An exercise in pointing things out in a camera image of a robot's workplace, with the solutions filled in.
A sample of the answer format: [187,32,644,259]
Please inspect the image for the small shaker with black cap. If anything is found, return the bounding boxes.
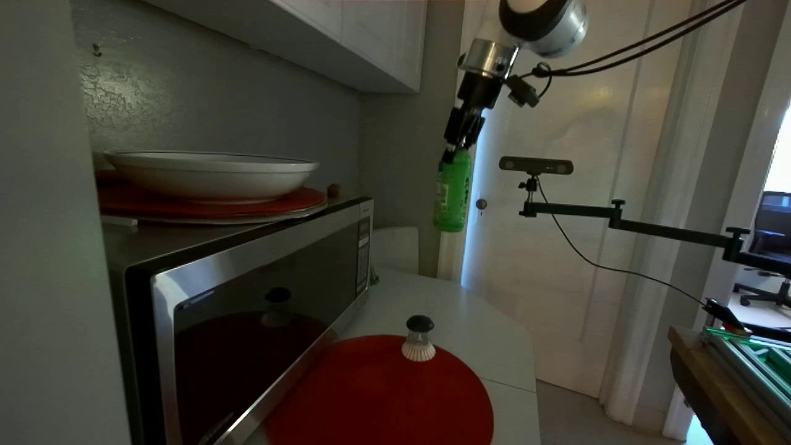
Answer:
[398,313,439,365]

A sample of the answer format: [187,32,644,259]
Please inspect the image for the white door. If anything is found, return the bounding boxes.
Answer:
[456,0,719,400]

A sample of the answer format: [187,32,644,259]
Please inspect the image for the white wall cabinet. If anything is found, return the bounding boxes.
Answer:
[142,0,431,97]

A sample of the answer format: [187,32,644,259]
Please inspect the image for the red round placemat under bowl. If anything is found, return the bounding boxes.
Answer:
[94,181,331,223]

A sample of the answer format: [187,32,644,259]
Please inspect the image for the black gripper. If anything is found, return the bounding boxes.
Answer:
[439,70,506,169]

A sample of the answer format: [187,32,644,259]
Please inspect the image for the white flat plate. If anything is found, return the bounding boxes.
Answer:
[99,208,325,229]

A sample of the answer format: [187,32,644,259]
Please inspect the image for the large red round placemat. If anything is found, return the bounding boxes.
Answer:
[261,332,496,445]

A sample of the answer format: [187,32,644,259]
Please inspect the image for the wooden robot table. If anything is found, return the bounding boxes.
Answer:
[668,324,791,445]

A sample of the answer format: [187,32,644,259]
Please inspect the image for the dark computer monitor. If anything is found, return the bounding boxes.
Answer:
[750,188,791,259]

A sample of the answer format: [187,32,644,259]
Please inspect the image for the thin black camera cable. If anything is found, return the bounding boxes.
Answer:
[534,181,711,310]

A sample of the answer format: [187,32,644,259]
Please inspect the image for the white shallow bowl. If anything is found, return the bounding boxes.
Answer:
[101,149,324,208]

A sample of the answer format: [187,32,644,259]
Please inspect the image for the black red clamp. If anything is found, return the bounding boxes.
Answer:
[702,297,750,339]

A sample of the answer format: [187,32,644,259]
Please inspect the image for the green lit aluminium rail frame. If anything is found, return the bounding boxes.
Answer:
[702,324,791,417]

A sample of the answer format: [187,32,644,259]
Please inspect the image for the black articulated camera mount arm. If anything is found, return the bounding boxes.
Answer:
[517,174,791,280]

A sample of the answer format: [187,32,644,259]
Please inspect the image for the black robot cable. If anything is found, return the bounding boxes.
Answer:
[532,0,749,78]
[540,0,749,82]

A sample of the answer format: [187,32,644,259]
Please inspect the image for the stainless steel microwave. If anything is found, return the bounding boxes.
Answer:
[101,195,378,445]

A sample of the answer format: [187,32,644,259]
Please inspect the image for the black stereo camera bar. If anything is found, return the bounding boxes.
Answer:
[496,154,576,179]

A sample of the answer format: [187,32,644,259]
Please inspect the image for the green plastic bottle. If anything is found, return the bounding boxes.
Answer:
[431,145,476,234]

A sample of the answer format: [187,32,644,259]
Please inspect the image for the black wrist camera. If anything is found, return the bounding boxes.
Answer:
[504,71,543,112]

